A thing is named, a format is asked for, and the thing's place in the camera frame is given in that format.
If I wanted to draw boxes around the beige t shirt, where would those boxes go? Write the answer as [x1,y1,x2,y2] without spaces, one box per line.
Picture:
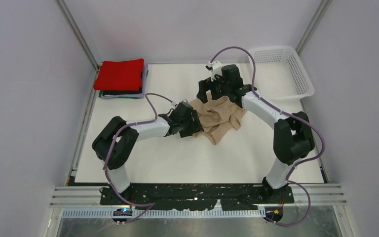
[189,93,247,145]

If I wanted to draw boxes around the white plastic laundry basket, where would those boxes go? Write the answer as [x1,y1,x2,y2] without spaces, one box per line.
[248,46,315,101]

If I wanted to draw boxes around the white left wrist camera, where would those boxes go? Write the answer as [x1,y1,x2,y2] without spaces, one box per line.
[170,100,188,108]

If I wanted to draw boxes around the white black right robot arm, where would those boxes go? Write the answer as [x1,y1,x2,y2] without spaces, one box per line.
[196,61,315,203]

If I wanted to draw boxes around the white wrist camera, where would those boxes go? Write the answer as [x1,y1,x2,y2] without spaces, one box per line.
[205,61,223,81]
[170,100,188,108]

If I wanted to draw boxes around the red folded t shirt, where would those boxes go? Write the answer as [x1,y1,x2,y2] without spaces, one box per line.
[93,58,144,91]

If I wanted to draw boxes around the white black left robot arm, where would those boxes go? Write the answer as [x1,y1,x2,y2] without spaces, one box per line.
[92,101,204,204]

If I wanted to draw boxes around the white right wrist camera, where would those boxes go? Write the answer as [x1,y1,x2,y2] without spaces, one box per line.
[205,61,223,81]

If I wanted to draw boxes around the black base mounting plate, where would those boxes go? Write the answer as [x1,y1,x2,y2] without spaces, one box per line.
[100,183,294,211]

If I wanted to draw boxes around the white slotted cable duct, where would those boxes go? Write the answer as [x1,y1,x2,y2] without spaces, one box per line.
[62,207,265,219]

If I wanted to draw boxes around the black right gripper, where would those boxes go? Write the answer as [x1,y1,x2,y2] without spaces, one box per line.
[197,72,231,104]

